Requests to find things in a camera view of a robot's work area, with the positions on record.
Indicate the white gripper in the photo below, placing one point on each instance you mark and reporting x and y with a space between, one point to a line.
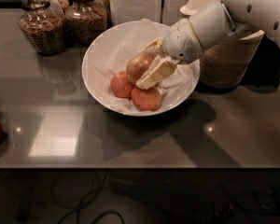
181 43

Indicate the yellow-red top apple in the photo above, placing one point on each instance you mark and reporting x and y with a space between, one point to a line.
137 66

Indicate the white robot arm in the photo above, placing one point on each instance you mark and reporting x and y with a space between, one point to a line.
219 22

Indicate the red apple front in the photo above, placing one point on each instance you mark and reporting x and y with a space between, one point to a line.
146 99

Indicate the red apple left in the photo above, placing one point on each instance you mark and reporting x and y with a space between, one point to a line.
121 85

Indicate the white bowl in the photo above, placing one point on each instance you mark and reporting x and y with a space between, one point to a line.
96 62

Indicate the white paper liner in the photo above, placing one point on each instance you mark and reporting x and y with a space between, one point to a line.
115 53

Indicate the white napkin holder left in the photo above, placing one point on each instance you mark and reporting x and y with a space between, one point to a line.
135 10

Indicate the front stack of paper bowls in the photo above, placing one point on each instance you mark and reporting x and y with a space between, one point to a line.
223 66

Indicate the stack of paper bowls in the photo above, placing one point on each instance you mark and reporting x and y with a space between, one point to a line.
223 66
192 6

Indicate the rear stack of paper bowls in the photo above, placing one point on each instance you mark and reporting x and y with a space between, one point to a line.
192 6

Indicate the glass jar of cereal right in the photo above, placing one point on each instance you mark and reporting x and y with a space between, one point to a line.
87 19

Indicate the glass jar of cereal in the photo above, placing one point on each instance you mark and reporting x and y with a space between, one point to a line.
42 28
87 19

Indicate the glass jar of cereal left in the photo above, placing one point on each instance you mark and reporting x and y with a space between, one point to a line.
42 28

